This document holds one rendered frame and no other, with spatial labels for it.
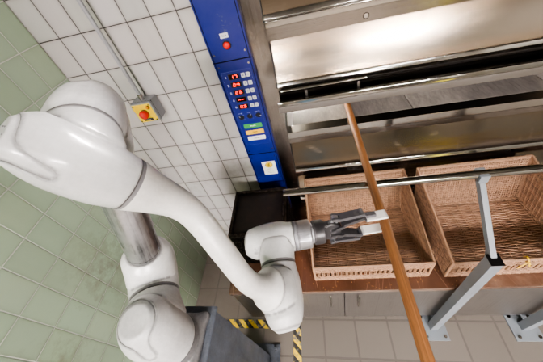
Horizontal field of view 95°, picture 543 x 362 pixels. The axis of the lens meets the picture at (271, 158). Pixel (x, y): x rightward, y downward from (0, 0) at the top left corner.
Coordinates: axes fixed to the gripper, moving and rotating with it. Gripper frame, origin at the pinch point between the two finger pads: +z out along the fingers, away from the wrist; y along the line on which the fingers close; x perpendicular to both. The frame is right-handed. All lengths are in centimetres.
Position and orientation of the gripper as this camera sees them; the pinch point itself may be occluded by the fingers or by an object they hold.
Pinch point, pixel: (375, 221)
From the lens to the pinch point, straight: 87.3
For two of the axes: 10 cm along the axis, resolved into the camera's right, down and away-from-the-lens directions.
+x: 1.1, 6.3, -7.7
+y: 1.2, 7.6, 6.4
